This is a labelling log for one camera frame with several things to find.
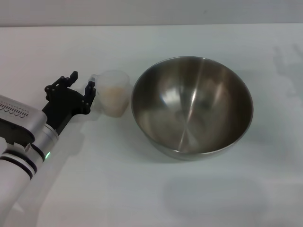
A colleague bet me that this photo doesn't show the white rice grains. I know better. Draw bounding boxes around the white rice grains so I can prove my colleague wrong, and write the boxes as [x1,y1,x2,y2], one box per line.
[103,86,128,117]

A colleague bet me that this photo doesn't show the stainless steel bowl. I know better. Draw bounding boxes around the stainless steel bowl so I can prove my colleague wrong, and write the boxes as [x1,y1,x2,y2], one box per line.
[131,56,254,161]

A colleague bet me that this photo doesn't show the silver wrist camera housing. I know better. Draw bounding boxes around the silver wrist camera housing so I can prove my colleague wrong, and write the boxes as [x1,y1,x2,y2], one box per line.
[0,94,47,148]

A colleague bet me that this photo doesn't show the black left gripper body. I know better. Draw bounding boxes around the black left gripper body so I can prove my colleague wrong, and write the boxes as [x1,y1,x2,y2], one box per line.
[42,88,90,135]

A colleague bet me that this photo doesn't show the clear plastic measuring cup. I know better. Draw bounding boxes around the clear plastic measuring cup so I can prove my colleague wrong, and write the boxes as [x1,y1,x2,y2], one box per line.
[89,70,131,118]

